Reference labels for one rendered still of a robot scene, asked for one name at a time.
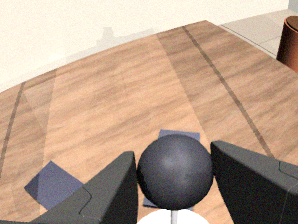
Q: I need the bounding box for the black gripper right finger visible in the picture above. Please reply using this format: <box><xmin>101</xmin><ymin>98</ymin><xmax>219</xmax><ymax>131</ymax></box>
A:
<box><xmin>210</xmin><ymin>140</ymin><xmax>298</xmax><ymax>224</ymax></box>

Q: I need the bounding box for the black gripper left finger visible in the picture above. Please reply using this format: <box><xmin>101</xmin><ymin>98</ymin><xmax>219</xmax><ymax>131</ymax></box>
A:
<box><xmin>0</xmin><ymin>151</ymin><xmax>138</xmax><ymax>224</ymax></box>

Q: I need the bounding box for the black flat bar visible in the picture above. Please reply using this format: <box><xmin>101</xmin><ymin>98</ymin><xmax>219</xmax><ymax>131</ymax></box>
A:
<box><xmin>142</xmin><ymin>129</ymin><xmax>201</xmax><ymax>212</ymax></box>
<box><xmin>24</xmin><ymin>160</ymin><xmax>84</xmax><ymax>210</ymax></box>

